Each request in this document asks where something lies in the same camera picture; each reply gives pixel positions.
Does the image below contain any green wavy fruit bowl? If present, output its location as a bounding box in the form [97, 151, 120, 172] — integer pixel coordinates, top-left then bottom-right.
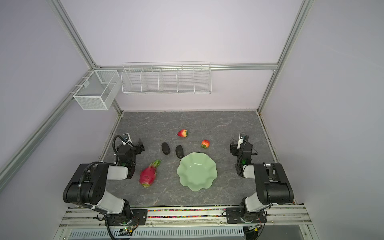
[177, 153, 218, 192]

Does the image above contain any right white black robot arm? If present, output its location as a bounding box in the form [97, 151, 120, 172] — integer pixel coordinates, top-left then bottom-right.
[226, 140, 294, 224]

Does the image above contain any dark avocado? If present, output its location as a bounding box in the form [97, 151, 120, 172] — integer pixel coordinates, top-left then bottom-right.
[161, 142, 171, 155]
[176, 145, 184, 159]

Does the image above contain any long white wire basket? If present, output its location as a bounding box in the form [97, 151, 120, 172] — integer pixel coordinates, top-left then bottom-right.
[121, 62, 212, 94]

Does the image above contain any pink dragon fruit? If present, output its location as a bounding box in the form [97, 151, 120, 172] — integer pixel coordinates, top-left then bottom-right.
[139, 159, 161, 188]

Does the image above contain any red strawberry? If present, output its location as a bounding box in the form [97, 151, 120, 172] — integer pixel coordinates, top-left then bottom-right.
[178, 129, 189, 138]
[201, 140, 210, 149]

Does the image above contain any aluminium front rail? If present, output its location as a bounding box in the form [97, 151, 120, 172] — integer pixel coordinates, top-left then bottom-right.
[58, 204, 313, 229]

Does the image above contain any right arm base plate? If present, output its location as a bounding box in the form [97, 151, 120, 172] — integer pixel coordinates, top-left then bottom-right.
[222, 208, 267, 224]

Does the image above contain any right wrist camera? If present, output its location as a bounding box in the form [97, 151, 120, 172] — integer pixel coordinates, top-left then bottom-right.
[237, 133, 246, 149]

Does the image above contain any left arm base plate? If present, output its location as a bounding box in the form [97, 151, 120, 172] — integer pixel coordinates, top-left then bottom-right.
[107, 209, 148, 227]

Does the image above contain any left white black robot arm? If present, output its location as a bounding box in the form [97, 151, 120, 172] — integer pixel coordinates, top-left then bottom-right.
[63, 134, 145, 226]

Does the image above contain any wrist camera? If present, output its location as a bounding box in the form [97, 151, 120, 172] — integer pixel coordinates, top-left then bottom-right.
[121, 134, 133, 145]
[237, 133, 246, 149]

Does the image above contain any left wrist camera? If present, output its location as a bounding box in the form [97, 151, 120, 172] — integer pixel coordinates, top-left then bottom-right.
[121, 134, 133, 145]

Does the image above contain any small white mesh basket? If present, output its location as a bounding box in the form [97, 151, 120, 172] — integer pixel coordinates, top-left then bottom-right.
[74, 70, 122, 111]

